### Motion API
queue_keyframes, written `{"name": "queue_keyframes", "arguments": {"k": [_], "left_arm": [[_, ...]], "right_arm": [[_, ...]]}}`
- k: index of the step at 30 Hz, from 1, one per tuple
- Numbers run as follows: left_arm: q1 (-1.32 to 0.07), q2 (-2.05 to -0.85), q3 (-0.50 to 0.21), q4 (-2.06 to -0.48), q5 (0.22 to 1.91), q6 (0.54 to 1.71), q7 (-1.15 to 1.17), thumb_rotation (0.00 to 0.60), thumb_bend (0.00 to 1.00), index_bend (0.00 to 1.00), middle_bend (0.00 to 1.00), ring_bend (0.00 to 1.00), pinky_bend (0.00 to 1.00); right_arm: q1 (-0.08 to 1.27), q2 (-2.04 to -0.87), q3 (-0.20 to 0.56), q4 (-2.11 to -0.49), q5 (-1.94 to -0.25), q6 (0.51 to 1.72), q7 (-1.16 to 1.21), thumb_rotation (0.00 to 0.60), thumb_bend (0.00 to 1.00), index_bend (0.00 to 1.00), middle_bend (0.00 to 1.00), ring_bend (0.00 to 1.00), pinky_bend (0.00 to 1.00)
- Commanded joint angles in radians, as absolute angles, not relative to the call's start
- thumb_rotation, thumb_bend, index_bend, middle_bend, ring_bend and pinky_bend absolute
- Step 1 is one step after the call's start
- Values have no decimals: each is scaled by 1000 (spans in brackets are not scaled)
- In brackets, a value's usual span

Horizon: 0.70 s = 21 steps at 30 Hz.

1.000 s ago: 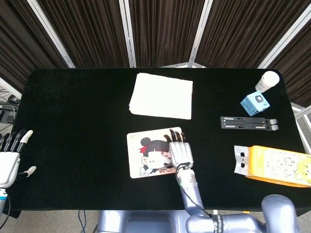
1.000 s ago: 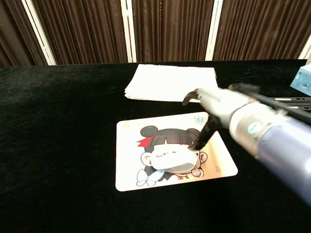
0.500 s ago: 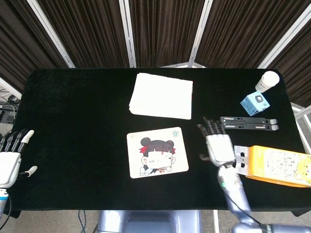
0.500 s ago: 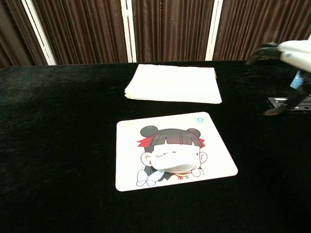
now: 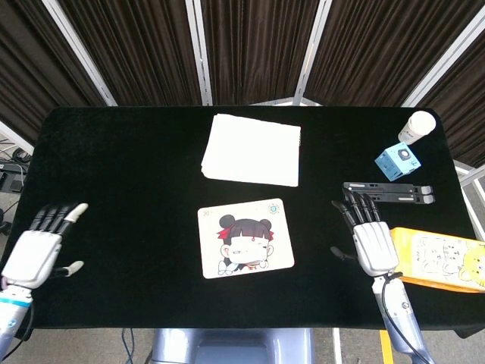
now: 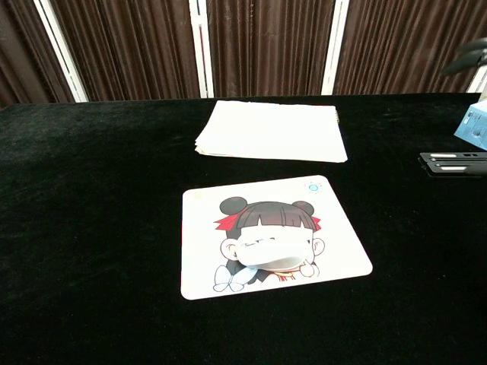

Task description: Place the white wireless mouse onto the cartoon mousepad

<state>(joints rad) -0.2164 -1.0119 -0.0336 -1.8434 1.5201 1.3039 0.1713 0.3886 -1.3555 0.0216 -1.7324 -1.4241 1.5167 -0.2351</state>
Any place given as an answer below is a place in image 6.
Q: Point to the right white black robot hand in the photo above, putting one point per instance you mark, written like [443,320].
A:
[481,45]

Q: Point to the black velvet table cloth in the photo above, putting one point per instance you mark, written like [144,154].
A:
[95,209]

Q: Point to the white computer mouse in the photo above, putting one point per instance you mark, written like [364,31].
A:
[274,254]

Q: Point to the black folding laptop stand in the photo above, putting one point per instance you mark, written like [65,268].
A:
[456,167]

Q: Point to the cartoon girl mouse pad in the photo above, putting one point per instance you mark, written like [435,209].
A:
[342,243]

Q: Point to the white folded cloth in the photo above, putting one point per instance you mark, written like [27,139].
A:
[270,131]

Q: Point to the light blue cube box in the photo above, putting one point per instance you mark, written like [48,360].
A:
[473,125]

